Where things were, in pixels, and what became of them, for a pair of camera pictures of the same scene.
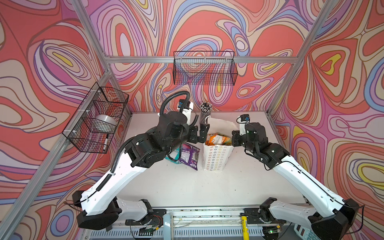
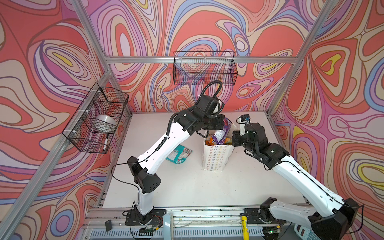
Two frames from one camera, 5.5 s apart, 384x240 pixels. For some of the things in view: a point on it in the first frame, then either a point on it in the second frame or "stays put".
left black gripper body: [188, 135] → [213, 123]
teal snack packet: [174, 154] stays put
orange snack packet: [217, 139] stays put
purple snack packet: [189, 155] → [220, 136]
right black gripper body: [238, 140] stays put
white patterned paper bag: [215, 157] stays put
